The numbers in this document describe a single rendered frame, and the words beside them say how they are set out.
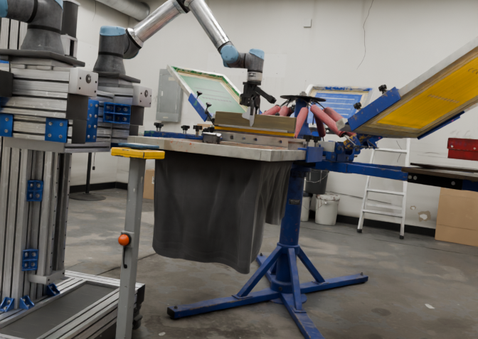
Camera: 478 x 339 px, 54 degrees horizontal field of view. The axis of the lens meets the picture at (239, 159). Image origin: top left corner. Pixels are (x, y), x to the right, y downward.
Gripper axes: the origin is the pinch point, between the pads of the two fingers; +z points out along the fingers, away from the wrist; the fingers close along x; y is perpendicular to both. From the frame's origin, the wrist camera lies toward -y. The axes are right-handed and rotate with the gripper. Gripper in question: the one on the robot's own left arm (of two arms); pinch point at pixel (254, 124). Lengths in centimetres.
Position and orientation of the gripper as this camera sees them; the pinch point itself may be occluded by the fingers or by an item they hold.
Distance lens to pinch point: 224.9
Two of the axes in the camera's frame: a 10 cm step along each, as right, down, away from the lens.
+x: -3.7, 0.1, -9.3
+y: -9.2, -1.1, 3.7
